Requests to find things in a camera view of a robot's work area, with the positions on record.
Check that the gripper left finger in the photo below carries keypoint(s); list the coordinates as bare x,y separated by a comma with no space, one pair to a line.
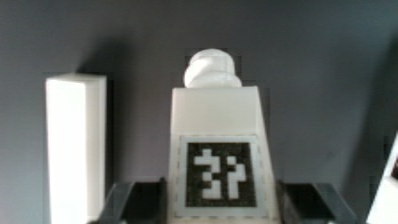
136,204

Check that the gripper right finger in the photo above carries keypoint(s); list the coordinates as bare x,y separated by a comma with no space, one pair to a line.
312,204

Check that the white base marker plate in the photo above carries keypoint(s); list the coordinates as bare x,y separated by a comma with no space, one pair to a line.
383,213

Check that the white table leg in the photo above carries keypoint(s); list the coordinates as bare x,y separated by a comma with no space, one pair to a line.
221,177
76,135

